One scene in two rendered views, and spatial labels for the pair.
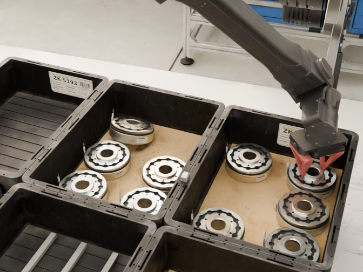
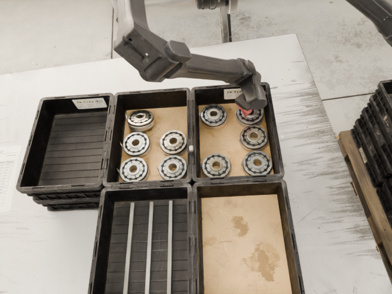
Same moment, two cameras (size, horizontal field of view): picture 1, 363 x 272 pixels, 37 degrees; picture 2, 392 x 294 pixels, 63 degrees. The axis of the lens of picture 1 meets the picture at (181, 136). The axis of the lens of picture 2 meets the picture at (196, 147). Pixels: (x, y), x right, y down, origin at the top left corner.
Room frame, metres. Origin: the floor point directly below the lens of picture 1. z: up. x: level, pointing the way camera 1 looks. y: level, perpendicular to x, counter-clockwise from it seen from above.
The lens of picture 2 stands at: (0.24, 0.11, 1.89)
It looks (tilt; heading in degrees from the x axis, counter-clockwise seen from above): 60 degrees down; 346
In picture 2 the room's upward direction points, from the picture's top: 10 degrees counter-clockwise
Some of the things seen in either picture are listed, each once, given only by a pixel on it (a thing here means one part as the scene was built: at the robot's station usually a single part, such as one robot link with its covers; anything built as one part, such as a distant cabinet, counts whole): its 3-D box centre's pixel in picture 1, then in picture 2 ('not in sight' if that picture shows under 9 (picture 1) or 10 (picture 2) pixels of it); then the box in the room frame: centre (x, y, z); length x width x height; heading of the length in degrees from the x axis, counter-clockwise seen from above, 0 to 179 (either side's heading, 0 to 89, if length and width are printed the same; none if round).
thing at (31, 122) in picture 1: (17, 129); (74, 146); (1.01, 0.39, 0.87); 0.40 x 0.30 x 0.11; 159
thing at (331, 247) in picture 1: (269, 177); (233, 129); (0.79, -0.18, 0.92); 0.40 x 0.30 x 0.02; 159
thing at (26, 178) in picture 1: (132, 142); (150, 135); (0.90, 0.10, 0.92); 0.40 x 0.30 x 0.02; 159
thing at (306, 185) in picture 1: (312, 174); (249, 112); (0.87, -0.28, 0.86); 0.10 x 0.10 x 0.01
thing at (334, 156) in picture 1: (320, 154); not in sight; (0.88, -0.29, 0.91); 0.07 x 0.07 x 0.09; 20
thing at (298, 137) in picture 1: (320, 129); (251, 93); (0.87, -0.28, 0.98); 0.10 x 0.07 x 0.07; 110
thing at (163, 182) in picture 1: (165, 171); (173, 142); (0.87, 0.03, 0.86); 0.10 x 0.10 x 0.01
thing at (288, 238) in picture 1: (292, 246); (257, 162); (0.66, -0.21, 0.86); 0.05 x 0.05 x 0.01
